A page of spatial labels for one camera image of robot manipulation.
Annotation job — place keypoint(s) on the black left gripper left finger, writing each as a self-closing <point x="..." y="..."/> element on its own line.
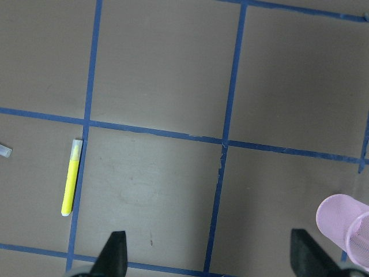
<point x="112" y="261"/>

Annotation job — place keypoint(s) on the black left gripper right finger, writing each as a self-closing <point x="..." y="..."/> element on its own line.
<point x="307" y="258"/>

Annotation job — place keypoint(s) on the purple marker pen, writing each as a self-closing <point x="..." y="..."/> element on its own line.
<point x="5" y="151"/>

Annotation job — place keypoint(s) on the pink mesh cup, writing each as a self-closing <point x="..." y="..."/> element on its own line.
<point x="344" y="220"/>

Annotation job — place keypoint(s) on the yellow marker pen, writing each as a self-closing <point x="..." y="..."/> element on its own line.
<point x="71" y="180"/>

